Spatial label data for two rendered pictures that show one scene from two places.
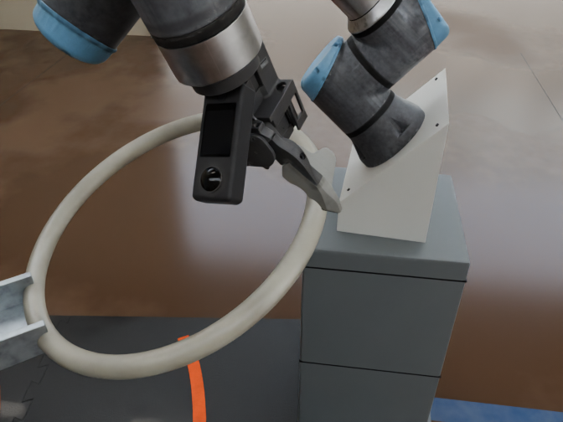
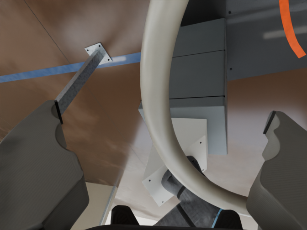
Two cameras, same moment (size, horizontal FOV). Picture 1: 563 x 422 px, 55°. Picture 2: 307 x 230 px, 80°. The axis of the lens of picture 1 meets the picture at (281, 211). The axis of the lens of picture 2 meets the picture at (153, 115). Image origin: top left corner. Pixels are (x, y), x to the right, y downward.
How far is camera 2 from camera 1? 54 cm
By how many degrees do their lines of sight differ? 30
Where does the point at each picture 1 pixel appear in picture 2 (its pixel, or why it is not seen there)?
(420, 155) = (157, 163)
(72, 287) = not seen: outside the picture
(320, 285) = (213, 87)
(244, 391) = (258, 35)
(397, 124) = (173, 180)
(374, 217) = (184, 128)
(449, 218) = not seen: hidden behind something
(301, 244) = (150, 62)
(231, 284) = (274, 91)
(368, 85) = (189, 207)
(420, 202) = not seen: hidden behind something
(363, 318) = (190, 75)
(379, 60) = (182, 224)
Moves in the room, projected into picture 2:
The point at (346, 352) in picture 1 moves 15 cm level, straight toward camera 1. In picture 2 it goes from (199, 59) to (196, 33)
